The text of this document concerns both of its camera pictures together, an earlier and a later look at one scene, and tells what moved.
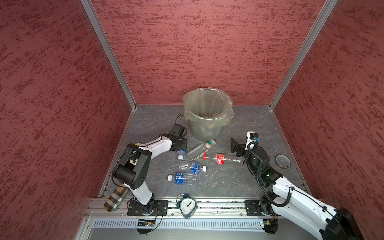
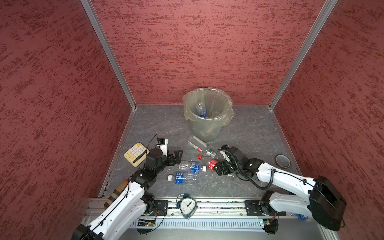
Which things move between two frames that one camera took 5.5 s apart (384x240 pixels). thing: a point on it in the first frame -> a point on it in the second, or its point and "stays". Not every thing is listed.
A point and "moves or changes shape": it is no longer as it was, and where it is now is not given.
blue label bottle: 180,153 moves or changes shape
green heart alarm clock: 187,205 stays
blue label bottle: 194,167 stays
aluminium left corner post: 92,11 stays
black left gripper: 184,145 -> 172,162
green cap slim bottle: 202,148 -> 209,152
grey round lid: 282,161 stays
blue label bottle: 181,178 stays
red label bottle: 222,159 moves or changes shape
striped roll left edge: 115,198 stays
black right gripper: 241,147 -> 223,165
